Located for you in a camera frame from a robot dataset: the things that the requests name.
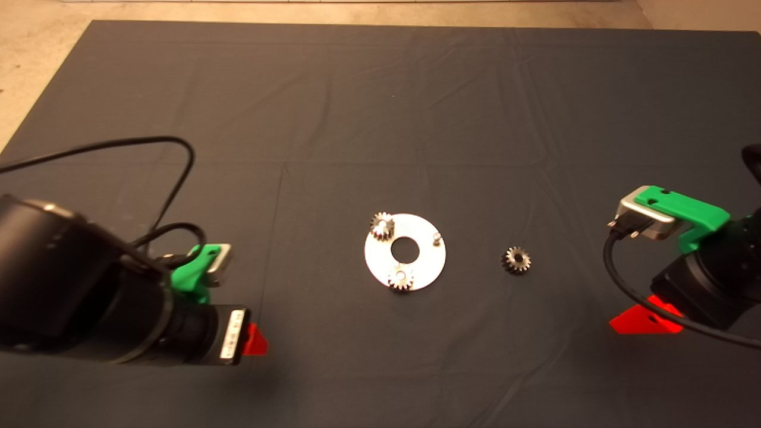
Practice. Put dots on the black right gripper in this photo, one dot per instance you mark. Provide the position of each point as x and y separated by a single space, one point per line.
695 291

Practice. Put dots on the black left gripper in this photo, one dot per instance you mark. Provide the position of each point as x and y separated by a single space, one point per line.
229 336

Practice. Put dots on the steel planetary gear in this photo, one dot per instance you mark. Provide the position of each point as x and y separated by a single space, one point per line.
382 226
401 278
515 260

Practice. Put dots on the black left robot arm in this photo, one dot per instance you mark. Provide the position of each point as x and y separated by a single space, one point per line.
71 285

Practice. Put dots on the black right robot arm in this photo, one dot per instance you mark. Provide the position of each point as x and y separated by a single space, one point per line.
743 255

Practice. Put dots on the round metal carrier plate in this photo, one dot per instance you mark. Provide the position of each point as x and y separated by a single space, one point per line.
431 264

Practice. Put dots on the dark grey table cloth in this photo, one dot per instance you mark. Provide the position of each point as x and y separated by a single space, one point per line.
416 119

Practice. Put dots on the silver left camera box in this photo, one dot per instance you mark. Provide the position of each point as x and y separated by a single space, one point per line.
220 264

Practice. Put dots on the silver camera box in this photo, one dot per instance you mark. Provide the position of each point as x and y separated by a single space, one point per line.
220 264
645 223

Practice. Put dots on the green left camera mount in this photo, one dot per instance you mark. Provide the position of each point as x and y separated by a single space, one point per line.
190 276

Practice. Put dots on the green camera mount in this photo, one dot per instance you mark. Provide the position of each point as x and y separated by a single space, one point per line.
684 208
190 276

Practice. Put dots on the silver right camera box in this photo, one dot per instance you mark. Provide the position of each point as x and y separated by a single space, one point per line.
645 223

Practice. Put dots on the green right camera mount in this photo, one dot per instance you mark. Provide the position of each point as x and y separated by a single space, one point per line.
684 208

